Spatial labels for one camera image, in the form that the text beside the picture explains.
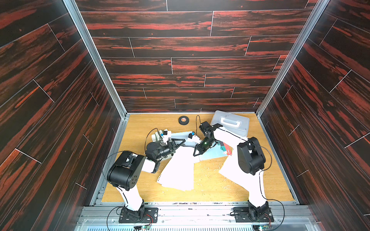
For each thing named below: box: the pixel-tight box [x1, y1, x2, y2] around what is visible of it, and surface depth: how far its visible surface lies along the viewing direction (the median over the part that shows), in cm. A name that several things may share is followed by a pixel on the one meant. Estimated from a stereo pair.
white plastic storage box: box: [210, 109, 250, 138], surface depth 101 cm
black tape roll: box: [178, 115, 190, 126], surface depth 117 cm
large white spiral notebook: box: [156, 145, 200, 192], surface depth 86 cm
